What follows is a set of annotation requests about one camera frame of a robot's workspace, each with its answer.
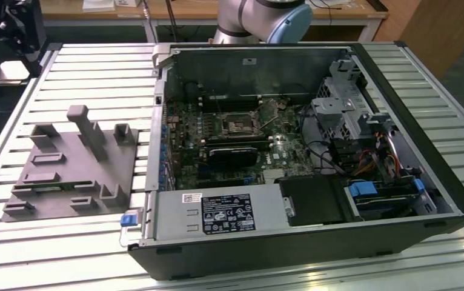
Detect black RAM slot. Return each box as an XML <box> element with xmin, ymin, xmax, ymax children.
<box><xmin>201</xmin><ymin>93</ymin><xmax>309</xmax><ymax>107</ymax></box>
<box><xmin>202</xmin><ymin>136</ymin><xmax>276</xmax><ymax>148</ymax></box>

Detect CPU socket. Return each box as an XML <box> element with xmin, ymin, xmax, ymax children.
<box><xmin>220</xmin><ymin>112</ymin><xmax>261</xmax><ymax>136</ymax></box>

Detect black graphics card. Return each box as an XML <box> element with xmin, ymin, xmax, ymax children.
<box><xmin>204</xmin><ymin>146</ymin><xmax>260</xmax><ymax>169</ymax></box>

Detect green motherboard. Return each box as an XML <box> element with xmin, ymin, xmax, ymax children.
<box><xmin>165</xmin><ymin>96</ymin><xmax>312</xmax><ymax>190</ymax></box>

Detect silver chipset heatsink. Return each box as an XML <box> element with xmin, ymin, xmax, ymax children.
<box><xmin>264</xmin><ymin>169</ymin><xmax>288</xmax><ymax>183</ymax></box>

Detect metal socket cover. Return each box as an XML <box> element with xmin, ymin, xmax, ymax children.
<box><xmin>254</xmin><ymin>99</ymin><xmax>288</xmax><ymax>128</ymax></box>

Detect grey power supply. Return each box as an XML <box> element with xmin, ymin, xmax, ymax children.
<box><xmin>153</xmin><ymin>183</ymin><xmax>288</xmax><ymax>242</ymax></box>

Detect black plastic shroud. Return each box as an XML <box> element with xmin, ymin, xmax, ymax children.
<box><xmin>276</xmin><ymin>175</ymin><xmax>356</xmax><ymax>227</ymax></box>

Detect silver disk bay cage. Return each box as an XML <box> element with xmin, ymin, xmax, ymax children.
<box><xmin>310</xmin><ymin>59</ymin><xmax>390</xmax><ymax>143</ymax></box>

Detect blue case latch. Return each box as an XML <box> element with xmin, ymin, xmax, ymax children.
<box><xmin>120</xmin><ymin>213</ymin><xmax>140</xmax><ymax>227</ymax></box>

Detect blue disk carrier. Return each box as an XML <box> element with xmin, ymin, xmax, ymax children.
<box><xmin>346</xmin><ymin>180</ymin><xmax>381</xmax><ymax>202</ymax></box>

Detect grey parts rack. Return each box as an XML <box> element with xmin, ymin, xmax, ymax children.
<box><xmin>1</xmin><ymin>104</ymin><xmax>140</xmax><ymax>224</ymax></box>

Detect black PC case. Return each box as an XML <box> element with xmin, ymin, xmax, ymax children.
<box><xmin>126</xmin><ymin>41</ymin><xmax>464</xmax><ymax>281</ymax></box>

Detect wooden desk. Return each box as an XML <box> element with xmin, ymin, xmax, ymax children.
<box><xmin>41</xmin><ymin>0</ymin><xmax>390</xmax><ymax>43</ymax></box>

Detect green RAM stick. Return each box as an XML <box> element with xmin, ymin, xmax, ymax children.
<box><xmin>32</xmin><ymin>184</ymin><xmax>96</xmax><ymax>192</ymax></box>

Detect white box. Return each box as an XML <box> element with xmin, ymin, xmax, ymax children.
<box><xmin>81</xmin><ymin>0</ymin><xmax>116</xmax><ymax>13</ymax></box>

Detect wooden cabinet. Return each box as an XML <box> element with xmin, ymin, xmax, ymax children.
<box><xmin>377</xmin><ymin>0</ymin><xmax>464</xmax><ymax>79</ymax></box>

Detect black machine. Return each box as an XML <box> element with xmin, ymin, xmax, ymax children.
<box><xmin>0</xmin><ymin>0</ymin><xmax>49</xmax><ymax>87</ymax></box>

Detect black wire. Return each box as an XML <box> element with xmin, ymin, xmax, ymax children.
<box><xmin>298</xmin><ymin>102</ymin><xmax>340</xmax><ymax>178</ymax></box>

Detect coloured wire bundle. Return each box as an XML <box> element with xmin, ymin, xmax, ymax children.
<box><xmin>356</xmin><ymin>150</ymin><xmax>404</xmax><ymax>177</ymax></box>

